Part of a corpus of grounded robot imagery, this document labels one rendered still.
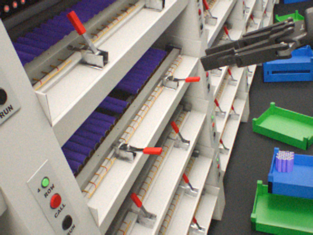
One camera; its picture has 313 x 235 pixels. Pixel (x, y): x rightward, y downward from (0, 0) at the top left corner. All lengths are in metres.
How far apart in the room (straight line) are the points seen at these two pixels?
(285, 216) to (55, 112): 1.18
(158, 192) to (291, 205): 0.81
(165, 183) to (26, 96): 0.54
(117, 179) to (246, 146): 1.25
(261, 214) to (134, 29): 1.04
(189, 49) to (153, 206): 0.46
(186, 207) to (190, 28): 0.54
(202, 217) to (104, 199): 0.74
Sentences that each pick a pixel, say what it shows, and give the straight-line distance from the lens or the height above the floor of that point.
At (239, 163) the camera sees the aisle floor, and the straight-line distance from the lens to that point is 1.70.
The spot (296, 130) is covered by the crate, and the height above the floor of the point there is 0.00.
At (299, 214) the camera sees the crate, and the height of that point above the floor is 0.00.
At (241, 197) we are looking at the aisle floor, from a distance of 1.54.
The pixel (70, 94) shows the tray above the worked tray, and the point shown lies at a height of 0.96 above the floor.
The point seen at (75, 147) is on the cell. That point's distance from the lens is 0.65.
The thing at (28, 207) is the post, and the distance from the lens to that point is 0.42.
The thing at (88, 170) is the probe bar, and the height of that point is 0.79.
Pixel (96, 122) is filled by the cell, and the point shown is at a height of 0.80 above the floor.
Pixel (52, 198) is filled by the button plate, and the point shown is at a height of 0.88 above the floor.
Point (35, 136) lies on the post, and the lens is 0.41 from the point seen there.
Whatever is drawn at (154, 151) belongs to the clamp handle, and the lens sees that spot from 0.60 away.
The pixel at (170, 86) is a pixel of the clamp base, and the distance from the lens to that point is 0.83.
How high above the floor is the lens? 1.16
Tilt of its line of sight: 33 degrees down
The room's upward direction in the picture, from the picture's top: 13 degrees counter-clockwise
